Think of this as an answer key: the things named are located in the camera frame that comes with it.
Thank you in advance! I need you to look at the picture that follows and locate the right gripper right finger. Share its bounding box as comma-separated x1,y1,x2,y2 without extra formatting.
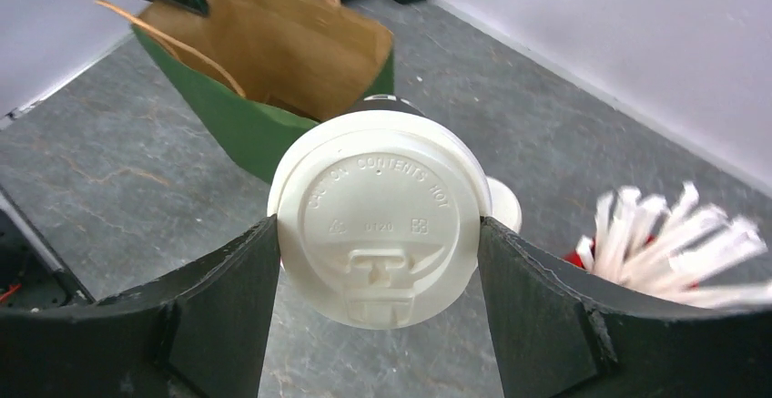
478,218,771,397

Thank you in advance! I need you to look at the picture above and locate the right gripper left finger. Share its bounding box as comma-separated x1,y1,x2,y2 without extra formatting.
1,217,279,397

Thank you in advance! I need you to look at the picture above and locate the green paper bag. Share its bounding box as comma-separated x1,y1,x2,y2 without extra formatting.
128,0,394,182

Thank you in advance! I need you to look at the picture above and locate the red cup holder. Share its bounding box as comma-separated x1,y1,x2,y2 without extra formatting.
564,235,655,270

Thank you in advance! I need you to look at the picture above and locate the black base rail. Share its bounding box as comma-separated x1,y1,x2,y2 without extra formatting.
1,189,95,311

